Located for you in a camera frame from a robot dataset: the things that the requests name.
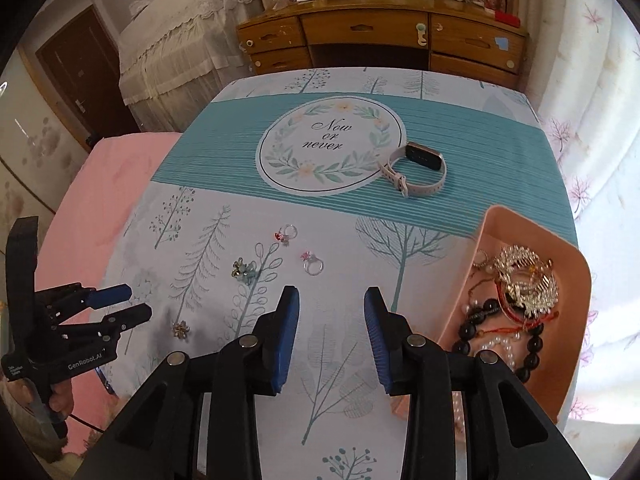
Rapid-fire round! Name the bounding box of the pink box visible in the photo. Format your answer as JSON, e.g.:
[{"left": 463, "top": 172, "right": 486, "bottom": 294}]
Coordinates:
[{"left": 390, "top": 204, "right": 593, "bottom": 423}]

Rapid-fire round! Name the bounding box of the pink blanket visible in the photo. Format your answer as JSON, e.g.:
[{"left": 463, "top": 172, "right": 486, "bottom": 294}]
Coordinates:
[{"left": 30, "top": 132, "right": 181, "bottom": 461}]

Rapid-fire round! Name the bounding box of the gold leaf hair wreath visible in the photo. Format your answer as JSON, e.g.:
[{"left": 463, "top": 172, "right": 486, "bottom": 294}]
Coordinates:
[{"left": 492, "top": 245, "right": 560, "bottom": 318}]

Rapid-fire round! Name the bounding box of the person's left hand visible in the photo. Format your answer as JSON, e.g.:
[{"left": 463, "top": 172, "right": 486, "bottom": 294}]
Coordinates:
[{"left": 50, "top": 377, "right": 76, "bottom": 418}]

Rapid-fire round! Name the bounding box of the red string bracelet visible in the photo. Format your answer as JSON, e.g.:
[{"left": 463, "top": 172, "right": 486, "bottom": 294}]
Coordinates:
[{"left": 467, "top": 280, "right": 558, "bottom": 341}]

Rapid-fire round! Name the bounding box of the white floral wardrobe door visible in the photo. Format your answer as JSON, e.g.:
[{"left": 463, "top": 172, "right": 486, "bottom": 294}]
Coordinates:
[{"left": 0, "top": 45, "right": 96, "bottom": 241}]

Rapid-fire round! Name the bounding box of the brown door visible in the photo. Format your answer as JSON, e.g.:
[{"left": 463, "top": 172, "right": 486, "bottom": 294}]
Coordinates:
[{"left": 35, "top": 5, "right": 138, "bottom": 153}]

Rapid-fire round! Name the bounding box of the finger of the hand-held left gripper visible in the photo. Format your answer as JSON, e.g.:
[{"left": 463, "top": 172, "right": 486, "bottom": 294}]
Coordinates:
[
  {"left": 80, "top": 284, "right": 133, "bottom": 310},
  {"left": 100, "top": 303, "right": 153, "bottom": 343}
]

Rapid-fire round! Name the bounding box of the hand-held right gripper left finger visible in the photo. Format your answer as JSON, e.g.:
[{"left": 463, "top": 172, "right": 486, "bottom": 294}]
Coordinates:
[{"left": 87, "top": 285, "right": 301, "bottom": 480}]

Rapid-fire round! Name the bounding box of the lace covered furniture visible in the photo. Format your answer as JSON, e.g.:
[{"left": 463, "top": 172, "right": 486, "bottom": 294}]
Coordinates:
[{"left": 117, "top": 0, "right": 266, "bottom": 133}]

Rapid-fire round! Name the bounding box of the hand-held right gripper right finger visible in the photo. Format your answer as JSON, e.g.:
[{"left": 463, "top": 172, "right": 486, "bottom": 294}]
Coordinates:
[{"left": 363, "top": 286, "right": 593, "bottom": 480}]

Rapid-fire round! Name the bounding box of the white pearl necklace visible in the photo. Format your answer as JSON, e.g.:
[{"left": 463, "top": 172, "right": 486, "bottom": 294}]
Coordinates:
[{"left": 462, "top": 302, "right": 521, "bottom": 368}]

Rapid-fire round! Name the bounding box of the wooden desk with drawers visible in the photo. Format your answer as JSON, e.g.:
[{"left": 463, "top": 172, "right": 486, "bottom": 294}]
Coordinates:
[{"left": 235, "top": 0, "right": 531, "bottom": 91}]

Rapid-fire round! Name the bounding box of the tree print tablecloth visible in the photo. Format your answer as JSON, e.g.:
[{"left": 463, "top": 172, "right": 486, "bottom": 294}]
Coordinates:
[{"left": 100, "top": 67, "right": 581, "bottom": 480}]

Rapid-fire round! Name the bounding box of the black bead bracelet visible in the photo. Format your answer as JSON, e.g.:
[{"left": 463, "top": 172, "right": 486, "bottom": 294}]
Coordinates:
[{"left": 452, "top": 297, "right": 546, "bottom": 383}]

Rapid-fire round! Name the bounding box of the black cable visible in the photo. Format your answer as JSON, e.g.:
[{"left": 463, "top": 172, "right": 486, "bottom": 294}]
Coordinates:
[{"left": 65, "top": 412, "right": 108, "bottom": 433}]

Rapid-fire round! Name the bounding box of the white smartwatch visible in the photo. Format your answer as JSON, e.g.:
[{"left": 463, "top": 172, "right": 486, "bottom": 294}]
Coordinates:
[{"left": 377, "top": 141, "right": 448, "bottom": 200}]

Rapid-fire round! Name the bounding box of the pink stone ring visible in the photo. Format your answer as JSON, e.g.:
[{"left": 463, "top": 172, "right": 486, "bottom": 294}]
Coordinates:
[{"left": 300, "top": 251, "right": 325, "bottom": 276}]

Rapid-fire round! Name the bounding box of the white leaf print curtain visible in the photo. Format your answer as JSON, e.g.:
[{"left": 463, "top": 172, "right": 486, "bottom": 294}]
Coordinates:
[{"left": 520, "top": 0, "right": 640, "bottom": 426}]

